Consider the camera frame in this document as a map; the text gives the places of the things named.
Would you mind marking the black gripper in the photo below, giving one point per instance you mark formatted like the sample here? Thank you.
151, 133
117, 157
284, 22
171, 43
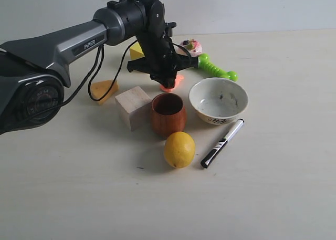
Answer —
161, 61

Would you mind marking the orange toy shrimp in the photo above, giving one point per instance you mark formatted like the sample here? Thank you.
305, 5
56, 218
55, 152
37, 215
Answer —
178, 79

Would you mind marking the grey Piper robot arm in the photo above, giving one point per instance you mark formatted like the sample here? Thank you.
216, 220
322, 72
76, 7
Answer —
35, 71

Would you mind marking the brown wooden cup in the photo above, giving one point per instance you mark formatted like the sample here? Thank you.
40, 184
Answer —
168, 114

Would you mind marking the green bone toy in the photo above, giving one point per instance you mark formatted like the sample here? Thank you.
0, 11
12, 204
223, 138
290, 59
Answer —
206, 65

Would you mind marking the light wooden cube block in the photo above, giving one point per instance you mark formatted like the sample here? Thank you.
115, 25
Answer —
134, 107

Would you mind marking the pink toy cupcake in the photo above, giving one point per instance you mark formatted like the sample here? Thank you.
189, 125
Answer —
192, 46

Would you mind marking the yellow cube block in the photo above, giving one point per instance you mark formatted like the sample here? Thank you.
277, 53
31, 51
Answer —
136, 51

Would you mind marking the white ceramic bowl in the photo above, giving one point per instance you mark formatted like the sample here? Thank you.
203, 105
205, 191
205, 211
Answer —
218, 101

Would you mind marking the yellow lemon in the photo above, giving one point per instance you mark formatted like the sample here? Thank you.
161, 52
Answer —
179, 150

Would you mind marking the yellow cheese wedge toy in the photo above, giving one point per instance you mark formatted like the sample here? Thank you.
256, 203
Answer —
98, 89

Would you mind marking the black white marker pen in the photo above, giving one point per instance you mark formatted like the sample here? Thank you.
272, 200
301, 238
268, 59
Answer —
213, 153

